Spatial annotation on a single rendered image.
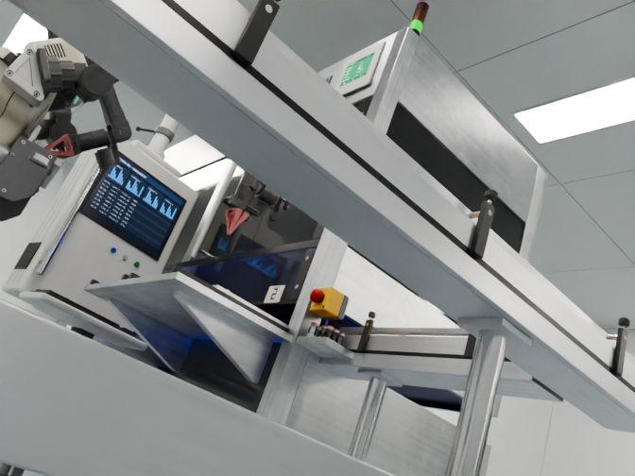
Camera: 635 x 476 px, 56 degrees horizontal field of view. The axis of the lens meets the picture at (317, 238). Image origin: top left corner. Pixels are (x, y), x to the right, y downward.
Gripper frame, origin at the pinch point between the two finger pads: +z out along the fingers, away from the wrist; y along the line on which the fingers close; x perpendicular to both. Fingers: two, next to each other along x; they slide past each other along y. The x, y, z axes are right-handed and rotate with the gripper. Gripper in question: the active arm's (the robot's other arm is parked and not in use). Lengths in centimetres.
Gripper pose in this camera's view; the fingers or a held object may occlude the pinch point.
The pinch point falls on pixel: (230, 231)
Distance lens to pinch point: 174.6
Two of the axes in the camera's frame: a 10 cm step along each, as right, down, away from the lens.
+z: -3.0, 8.8, -3.8
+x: -6.4, 1.1, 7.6
